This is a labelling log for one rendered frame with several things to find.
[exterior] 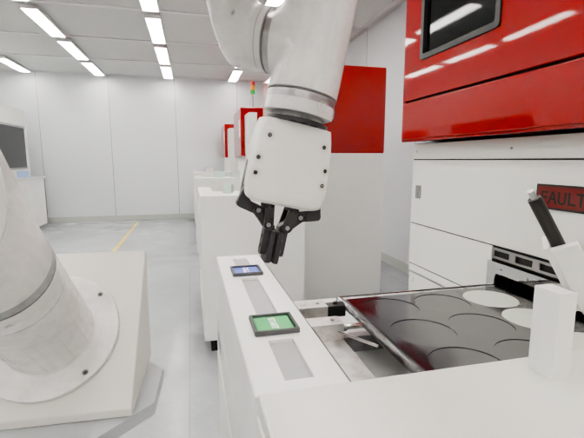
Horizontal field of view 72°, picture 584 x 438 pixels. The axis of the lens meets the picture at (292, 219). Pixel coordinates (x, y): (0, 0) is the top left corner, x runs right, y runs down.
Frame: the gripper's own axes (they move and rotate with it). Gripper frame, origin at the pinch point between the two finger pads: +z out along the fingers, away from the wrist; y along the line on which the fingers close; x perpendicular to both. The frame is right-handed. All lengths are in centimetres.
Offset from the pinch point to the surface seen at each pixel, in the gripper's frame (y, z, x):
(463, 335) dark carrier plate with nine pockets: -33.6, 9.8, -2.4
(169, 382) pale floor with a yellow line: -1, 109, -162
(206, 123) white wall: -21, -87, -796
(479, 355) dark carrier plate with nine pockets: -31.8, 10.2, 3.4
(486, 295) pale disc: -51, 6, -18
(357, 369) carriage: -15.8, 15.6, -0.5
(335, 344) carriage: -15.7, 15.6, -8.6
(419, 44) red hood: -44, -52, -56
